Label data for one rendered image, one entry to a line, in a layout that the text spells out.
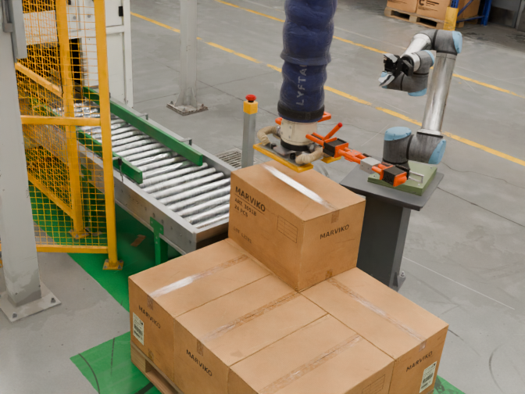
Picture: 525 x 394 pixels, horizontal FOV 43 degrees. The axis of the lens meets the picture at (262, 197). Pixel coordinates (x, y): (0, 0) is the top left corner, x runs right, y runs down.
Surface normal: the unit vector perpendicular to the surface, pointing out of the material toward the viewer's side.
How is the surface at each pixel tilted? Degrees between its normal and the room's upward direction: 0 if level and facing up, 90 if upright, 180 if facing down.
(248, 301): 0
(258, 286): 0
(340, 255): 90
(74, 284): 0
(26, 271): 90
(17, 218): 90
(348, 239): 90
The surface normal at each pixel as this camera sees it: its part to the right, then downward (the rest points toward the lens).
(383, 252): -0.46, 0.39
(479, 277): 0.06, -0.88
